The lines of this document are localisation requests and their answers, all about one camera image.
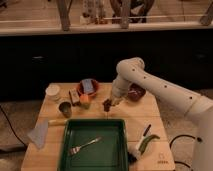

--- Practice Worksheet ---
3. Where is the black cable left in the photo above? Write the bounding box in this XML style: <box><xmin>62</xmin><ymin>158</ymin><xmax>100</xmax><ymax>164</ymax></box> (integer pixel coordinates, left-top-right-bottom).
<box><xmin>0</xmin><ymin>105</ymin><xmax>28</xmax><ymax>148</ymax></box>

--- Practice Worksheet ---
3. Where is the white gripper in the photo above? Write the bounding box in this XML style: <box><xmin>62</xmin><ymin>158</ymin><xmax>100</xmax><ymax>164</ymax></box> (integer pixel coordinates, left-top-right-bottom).
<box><xmin>110</xmin><ymin>86</ymin><xmax>127</xmax><ymax>106</ymax></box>

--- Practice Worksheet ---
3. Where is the black cable right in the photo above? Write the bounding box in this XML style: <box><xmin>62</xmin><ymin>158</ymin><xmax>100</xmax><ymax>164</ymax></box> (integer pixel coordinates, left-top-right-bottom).
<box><xmin>168</xmin><ymin>133</ymin><xmax>201</xmax><ymax>171</ymax></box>

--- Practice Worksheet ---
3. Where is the white cup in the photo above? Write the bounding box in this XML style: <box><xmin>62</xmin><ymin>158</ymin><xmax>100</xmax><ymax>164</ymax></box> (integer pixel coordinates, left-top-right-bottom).
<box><xmin>45</xmin><ymin>84</ymin><xmax>60</xmax><ymax>101</ymax></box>

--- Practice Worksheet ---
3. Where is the spatula with wooden handle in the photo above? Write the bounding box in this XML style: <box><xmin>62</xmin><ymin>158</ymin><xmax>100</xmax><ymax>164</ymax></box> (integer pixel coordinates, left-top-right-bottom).
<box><xmin>27</xmin><ymin>119</ymin><xmax>67</xmax><ymax>149</ymax></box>

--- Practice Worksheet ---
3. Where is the green cucumber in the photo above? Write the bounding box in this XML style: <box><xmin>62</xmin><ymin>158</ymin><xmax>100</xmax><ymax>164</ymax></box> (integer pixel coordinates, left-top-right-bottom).
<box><xmin>139</xmin><ymin>134</ymin><xmax>160</xmax><ymax>155</ymax></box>

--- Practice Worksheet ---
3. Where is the green plastic tray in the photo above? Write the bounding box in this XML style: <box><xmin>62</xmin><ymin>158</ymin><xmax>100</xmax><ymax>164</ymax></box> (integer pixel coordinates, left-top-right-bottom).
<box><xmin>57</xmin><ymin>119</ymin><xmax>129</xmax><ymax>171</ymax></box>

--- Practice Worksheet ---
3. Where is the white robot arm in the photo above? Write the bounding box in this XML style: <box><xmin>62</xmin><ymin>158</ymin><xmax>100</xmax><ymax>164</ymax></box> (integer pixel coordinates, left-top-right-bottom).
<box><xmin>110</xmin><ymin>57</ymin><xmax>213</xmax><ymax>171</ymax></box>

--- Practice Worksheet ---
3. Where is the dark grape bunch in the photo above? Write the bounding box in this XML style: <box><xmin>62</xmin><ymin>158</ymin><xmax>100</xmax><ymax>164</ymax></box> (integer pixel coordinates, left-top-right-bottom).
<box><xmin>103</xmin><ymin>99</ymin><xmax>112</xmax><ymax>112</ymax></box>

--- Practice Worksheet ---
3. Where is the blue sponge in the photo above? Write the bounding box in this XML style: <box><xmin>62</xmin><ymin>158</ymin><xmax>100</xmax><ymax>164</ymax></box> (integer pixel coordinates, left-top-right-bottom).
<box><xmin>82</xmin><ymin>79</ymin><xmax>94</xmax><ymax>94</ymax></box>

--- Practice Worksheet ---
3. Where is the orange yellow fruit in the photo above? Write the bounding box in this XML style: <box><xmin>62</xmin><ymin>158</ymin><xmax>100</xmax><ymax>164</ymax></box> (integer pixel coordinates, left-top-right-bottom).
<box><xmin>80</xmin><ymin>94</ymin><xmax>91</xmax><ymax>109</ymax></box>

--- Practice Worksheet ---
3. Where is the grey metal cup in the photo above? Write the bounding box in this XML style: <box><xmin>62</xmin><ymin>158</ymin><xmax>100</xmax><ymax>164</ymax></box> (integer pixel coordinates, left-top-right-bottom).
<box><xmin>59</xmin><ymin>102</ymin><xmax>72</xmax><ymax>118</ymax></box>

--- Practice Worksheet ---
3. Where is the dark red bowl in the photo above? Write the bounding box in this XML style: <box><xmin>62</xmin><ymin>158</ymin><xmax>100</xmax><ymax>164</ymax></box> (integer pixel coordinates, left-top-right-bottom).
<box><xmin>127</xmin><ymin>84</ymin><xmax>146</xmax><ymax>102</ymax></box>

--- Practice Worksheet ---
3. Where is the black cable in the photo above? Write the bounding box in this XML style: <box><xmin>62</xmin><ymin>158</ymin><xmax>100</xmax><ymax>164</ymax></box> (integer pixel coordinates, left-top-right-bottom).
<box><xmin>0</xmin><ymin>105</ymin><xmax>28</xmax><ymax>148</ymax></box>
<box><xmin>168</xmin><ymin>133</ymin><xmax>201</xmax><ymax>171</ymax></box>

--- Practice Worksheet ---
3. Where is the silver metal fork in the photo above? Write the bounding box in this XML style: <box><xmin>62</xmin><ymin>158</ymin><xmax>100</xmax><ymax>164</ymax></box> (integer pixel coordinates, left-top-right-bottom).
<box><xmin>70</xmin><ymin>137</ymin><xmax>101</xmax><ymax>155</ymax></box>

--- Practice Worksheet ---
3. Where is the brown block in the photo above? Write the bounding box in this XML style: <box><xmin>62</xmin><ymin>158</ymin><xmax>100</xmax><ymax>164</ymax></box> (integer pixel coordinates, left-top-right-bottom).
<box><xmin>69</xmin><ymin>89</ymin><xmax>80</xmax><ymax>106</ymax></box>

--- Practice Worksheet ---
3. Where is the white black peeler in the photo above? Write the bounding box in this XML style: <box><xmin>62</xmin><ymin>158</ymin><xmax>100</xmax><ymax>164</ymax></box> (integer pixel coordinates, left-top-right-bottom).
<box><xmin>128</xmin><ymin>125</ymin><xmax>151</xmax><ymax>164</ymax></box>

